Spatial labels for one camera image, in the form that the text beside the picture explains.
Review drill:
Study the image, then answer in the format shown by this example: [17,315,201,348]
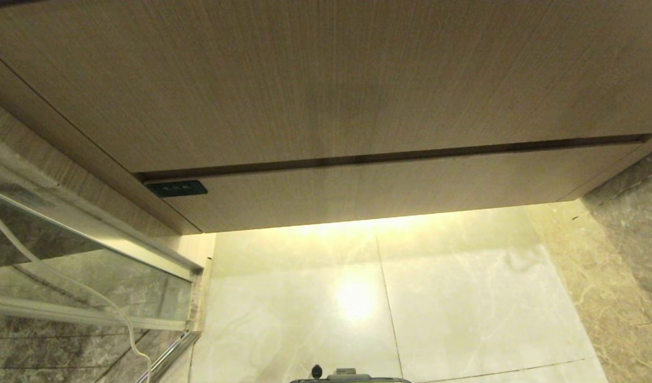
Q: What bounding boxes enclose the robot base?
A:
[290,364,412,383]

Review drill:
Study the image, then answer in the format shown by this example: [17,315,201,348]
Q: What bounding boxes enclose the large wooden drawer front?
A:
[0,0,652,174]

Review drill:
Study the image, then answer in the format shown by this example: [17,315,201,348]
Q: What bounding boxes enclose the dark green label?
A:
[146,180,208,198]

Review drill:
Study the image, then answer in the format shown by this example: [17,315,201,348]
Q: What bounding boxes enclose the narrow wooden drawer front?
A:
[143,141,652,234]

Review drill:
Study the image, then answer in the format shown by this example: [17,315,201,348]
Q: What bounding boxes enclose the white cable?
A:
[0,201,153,383]

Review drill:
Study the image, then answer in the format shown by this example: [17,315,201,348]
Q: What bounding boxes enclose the wooden vanity cabinet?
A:
[0,0,652,236]

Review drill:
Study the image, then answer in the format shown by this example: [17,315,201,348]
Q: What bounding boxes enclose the glass shower door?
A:
[0,169,204,383]

